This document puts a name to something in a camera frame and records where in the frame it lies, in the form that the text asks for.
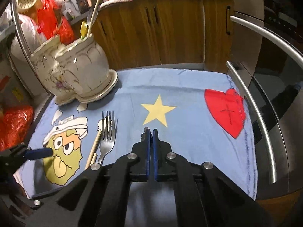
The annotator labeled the wooden chopstick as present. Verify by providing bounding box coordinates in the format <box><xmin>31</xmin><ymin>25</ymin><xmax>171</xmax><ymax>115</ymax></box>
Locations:
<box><xmin>85</xmin><ymin>130</ymin><xmax>102</xmax><ymax>170</ymax></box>

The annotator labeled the silver fork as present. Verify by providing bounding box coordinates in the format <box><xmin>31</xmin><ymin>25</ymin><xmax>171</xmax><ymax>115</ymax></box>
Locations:
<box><xmin>98</xmin><ymin>110</ymin><xmax>117</xmax><ymax>166</ymax></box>

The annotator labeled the wooden kitchen cabinet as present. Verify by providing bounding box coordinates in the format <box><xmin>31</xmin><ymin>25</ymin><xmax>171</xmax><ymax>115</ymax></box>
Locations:
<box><xmin>71</xmin><ymin>0</ymin><xmax>235</xmax><ymax>71</ymax></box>

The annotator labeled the red plastic bag lower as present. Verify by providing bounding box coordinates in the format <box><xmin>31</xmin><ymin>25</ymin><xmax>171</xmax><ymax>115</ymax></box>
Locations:
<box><xmin>1</xmin><ymin>105</ymin><xmax>34</xmax><ymax>151</ymax></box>

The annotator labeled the blue cartoon cloth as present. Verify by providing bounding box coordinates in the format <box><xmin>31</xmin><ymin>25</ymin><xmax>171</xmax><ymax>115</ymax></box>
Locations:
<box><xmin>14</xmin><ymin>68</ymin><xmax>258</xmax><ymax>227</ymax></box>

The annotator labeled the cream ceramic double utensil holder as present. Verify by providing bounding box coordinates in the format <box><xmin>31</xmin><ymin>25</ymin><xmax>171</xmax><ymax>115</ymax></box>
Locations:
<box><xmin>30</xmin><ymin>34</ymin><xmax>118</xmax><ymax>106</ymax></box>

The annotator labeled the yellow green plastic spoon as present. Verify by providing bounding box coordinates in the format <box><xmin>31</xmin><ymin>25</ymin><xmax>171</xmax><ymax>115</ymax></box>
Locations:
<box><xmin>80</xmin><ymin>21</ymin><xmax>88</xmax><ymax>39</ymax></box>

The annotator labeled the red plastic bag hanging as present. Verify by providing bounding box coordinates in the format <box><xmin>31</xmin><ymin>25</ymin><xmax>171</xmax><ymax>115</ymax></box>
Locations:
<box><xmin>37</xmin><ymin>0</ymin><xmax>76</xmax><ymax>45</ymax></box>

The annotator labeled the stainless steel oven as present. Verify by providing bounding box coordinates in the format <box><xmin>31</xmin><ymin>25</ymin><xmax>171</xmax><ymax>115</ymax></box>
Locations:
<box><xmin>231</xmin><ymin>0</ymin><xmax>302</xmax><ymax>200</ymax></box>

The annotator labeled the chrome curved rail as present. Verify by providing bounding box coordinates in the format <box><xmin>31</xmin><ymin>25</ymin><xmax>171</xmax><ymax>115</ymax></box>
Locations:
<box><xmin>10</xmin><ymin>0</ymin><xmax>50</xmax><ymax>95</ymax></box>

